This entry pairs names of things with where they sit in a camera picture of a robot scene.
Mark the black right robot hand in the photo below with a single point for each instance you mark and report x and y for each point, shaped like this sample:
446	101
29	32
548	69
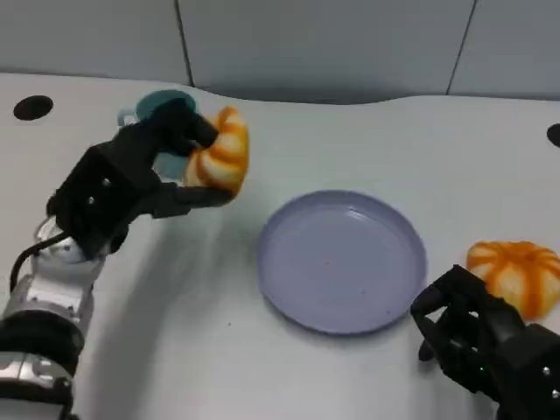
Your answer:
494	345

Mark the lilac plate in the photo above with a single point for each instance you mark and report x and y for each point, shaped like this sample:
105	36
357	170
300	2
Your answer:
341	267

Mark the pale green mug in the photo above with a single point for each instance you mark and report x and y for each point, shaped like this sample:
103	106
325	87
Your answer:
151	102

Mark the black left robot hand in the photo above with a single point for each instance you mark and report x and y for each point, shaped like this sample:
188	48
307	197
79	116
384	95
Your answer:
105	184

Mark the orange and white bread roll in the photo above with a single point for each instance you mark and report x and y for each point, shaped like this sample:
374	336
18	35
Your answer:
516	271
223	153

